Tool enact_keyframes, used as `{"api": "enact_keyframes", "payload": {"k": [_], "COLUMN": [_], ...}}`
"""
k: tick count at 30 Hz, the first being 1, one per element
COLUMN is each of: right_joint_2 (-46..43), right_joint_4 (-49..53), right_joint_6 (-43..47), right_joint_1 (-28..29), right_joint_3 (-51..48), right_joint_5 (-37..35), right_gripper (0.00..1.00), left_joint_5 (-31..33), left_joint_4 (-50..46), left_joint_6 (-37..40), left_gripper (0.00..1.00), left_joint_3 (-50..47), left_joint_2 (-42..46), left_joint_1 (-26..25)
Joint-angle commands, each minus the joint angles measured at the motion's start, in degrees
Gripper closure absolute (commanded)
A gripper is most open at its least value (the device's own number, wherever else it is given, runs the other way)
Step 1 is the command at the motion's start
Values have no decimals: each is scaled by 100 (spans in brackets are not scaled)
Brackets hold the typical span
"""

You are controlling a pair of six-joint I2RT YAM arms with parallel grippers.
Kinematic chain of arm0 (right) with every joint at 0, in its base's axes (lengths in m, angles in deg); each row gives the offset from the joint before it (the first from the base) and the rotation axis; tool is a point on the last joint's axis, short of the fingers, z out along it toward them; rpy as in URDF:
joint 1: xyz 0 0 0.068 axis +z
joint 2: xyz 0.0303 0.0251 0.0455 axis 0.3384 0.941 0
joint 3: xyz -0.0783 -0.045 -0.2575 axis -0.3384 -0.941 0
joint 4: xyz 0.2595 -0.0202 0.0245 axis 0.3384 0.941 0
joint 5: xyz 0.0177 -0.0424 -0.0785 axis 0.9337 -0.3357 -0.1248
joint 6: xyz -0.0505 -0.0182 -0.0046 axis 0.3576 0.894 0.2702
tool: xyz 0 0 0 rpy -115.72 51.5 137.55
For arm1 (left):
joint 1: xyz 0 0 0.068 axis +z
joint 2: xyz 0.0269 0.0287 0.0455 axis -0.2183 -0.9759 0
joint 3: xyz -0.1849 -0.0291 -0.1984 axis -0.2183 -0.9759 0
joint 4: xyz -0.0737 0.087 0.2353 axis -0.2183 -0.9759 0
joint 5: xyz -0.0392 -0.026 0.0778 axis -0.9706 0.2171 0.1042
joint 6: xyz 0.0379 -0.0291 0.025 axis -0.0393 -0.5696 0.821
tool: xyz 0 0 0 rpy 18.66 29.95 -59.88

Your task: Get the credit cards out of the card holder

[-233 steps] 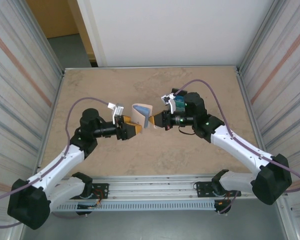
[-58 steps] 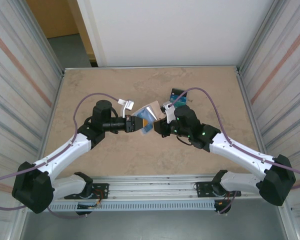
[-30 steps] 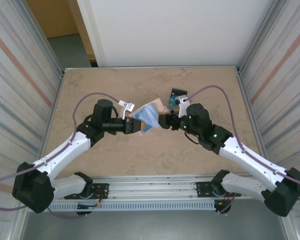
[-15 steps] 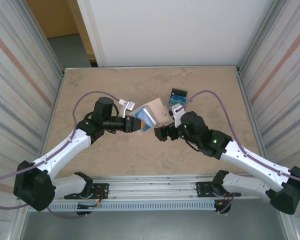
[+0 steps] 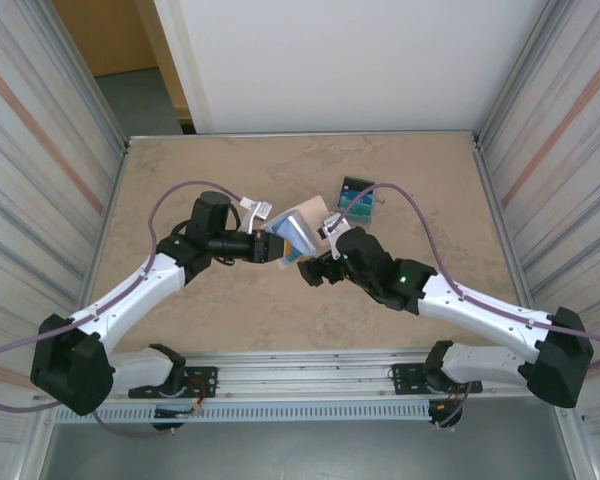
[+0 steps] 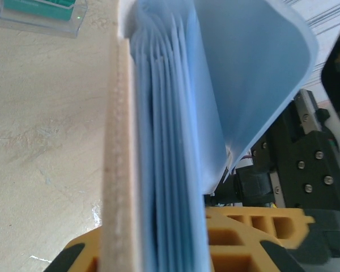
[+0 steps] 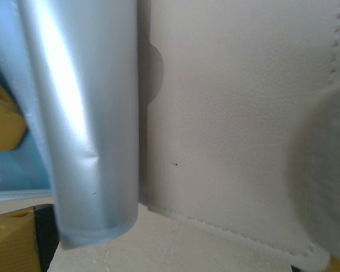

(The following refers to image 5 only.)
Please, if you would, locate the teal and black small box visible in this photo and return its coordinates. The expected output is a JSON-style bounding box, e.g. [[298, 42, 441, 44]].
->
[[338, 187, 372, 207], [335, 175, 380, 226]]

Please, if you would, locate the teal credit card stack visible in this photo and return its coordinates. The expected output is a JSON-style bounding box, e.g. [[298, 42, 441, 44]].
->
[[337, 198, 375, 225]]

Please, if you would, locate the black credit card stack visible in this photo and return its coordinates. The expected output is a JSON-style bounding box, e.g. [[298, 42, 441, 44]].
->
[[343, 176, 375, 195]]

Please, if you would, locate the brown wooden door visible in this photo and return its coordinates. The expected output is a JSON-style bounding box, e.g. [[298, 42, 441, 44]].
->
[[53, 0, 159, 78]]

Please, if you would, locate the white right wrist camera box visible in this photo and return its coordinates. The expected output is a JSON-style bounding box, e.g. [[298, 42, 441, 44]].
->
[[319, 212, 354, 261]]

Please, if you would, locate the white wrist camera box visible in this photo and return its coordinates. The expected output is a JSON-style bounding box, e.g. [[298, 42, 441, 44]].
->
[[319, 212, 354, 261], [239, 196, 274, 234]]

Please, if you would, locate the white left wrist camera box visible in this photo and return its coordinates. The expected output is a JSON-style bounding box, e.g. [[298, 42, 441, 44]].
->
[[239, 196, 274, 234]]

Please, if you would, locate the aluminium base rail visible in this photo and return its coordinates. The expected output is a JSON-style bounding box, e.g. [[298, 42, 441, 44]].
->
[[32, 349, 579, 401]]

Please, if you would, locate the slotted grey cable duct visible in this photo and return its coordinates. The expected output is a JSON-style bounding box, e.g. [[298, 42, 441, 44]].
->
[[54, 402, 434, 425]]

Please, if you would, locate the red black wire bundle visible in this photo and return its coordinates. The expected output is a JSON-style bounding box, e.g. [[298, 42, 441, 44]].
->
[[192, 378, 217, 416], [429, 385, 469, 429]]

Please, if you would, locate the tan door frame edge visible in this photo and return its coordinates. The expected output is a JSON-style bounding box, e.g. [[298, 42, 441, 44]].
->
[[152, 0, 194, 123]]

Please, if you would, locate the translucent striped enclosure panel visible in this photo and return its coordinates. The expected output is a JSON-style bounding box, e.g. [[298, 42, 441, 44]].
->
[[474, 0, 600, 480], [0, 0, 130, 480]]

